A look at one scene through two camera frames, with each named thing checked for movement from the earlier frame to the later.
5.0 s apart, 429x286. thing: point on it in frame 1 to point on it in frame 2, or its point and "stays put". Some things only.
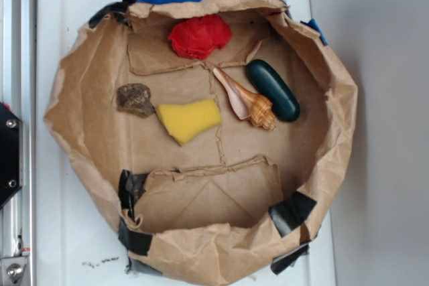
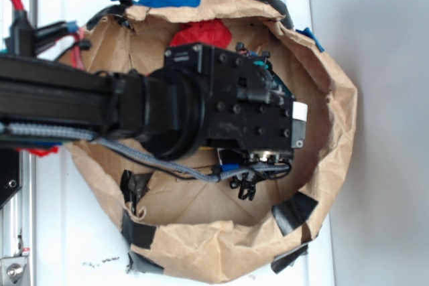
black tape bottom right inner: [291, 212] stays put
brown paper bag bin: [215, 124] stays put
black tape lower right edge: [286, 260] stays put
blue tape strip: [313, 24] to [310, 33]
